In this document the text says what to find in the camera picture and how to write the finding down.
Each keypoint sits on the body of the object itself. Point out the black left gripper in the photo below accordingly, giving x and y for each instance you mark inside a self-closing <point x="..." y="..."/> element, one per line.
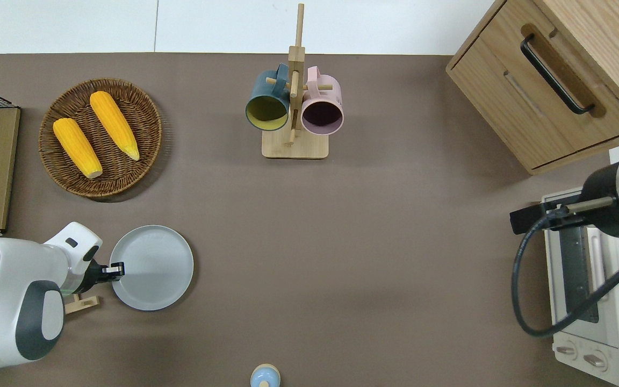
<point x="96" y="274"/>

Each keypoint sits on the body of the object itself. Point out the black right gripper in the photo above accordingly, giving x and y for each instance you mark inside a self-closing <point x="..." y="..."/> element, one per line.
<point x="607" y="215"/>

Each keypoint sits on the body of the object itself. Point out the gray plate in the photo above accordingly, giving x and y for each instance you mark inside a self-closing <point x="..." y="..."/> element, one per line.
<point x="153" y="269"/>

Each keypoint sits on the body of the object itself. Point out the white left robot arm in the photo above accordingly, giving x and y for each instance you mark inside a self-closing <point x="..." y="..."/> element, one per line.
<point x="14" y="279"/>

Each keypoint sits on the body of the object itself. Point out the wooden plate rack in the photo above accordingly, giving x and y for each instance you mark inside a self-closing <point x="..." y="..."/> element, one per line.
<point x="81" y="305"/>

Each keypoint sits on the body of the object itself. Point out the brown wicker basket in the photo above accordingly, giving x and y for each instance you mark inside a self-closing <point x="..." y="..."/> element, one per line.
<point x="127" y="177"/>

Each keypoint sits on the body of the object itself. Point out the wooden drawer cabinet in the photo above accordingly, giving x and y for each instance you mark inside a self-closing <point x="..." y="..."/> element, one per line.
<point x="503" y="102"/>

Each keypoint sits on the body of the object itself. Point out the yellow corn cob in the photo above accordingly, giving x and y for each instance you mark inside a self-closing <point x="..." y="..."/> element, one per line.
<point x="77" y="148"/>
<point x="115" y="126"/>

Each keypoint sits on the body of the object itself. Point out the white toaster oven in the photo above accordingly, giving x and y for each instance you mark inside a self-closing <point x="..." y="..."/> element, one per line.
<point x="616" y="344"/>

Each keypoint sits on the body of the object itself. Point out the blue service bell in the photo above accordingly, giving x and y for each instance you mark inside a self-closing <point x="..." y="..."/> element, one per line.
<point x="265" y="376"/>

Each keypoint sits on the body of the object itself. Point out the wooden mug tree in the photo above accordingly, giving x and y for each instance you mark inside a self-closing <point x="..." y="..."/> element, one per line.
<point x="294" y="148"/>

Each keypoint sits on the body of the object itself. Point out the dark teal mug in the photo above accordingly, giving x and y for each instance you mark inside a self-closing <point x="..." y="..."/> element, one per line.
<point x="266" y="110"/>

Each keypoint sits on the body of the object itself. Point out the pink mug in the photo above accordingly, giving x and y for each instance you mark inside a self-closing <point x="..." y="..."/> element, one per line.
<point x="323" y="115"/>

